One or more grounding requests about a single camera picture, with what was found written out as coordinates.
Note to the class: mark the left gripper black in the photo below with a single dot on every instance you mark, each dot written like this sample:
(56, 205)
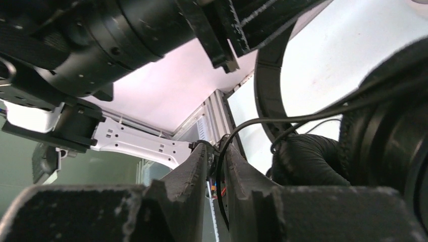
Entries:
(118, 37)

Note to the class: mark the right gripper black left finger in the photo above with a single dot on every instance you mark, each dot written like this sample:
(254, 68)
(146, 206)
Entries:
(169, 209)

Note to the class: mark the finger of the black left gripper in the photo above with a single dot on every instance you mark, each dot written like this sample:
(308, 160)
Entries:
(256, 23)

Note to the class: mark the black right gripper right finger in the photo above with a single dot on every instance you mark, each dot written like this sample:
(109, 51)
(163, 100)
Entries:
(261, 210)

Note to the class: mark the small black on-ear headphones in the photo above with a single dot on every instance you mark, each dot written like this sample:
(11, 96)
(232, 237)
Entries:
(382, 144)

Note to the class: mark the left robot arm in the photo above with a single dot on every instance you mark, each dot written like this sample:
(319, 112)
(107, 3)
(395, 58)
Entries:
(56, 53)

